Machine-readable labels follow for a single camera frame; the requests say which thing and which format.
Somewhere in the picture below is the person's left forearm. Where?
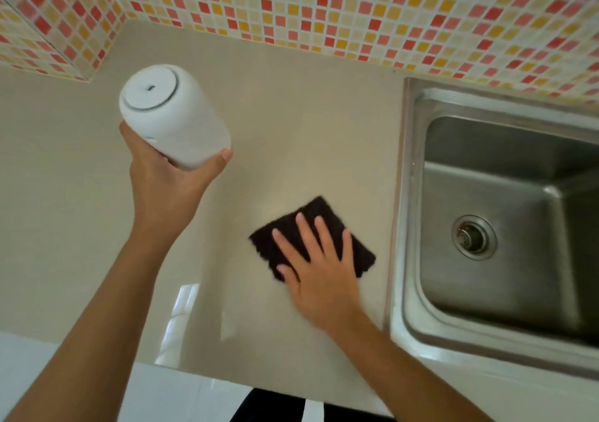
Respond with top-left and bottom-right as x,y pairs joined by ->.
0,227 -> 188,422

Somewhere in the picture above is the stainless steel sink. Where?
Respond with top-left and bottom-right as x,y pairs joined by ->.
389,76 -> 599,381

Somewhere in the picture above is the metal sink drain strainer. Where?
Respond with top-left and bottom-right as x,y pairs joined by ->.
451,214 -> 498,262

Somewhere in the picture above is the person's right hand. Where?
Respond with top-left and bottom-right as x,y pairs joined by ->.
272,212 -> 371,334

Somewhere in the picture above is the person's right forearm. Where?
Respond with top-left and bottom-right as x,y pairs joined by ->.
328,312 -> 493,422

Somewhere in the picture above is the black cleaning cloth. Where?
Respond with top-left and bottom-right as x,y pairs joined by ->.
248,196 -> 377,283

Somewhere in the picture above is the white cylindrical container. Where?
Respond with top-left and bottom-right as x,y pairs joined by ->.
119,64 -> 232,172

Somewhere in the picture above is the person's left hand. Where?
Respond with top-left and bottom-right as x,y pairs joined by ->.
119,121 -> 234,240

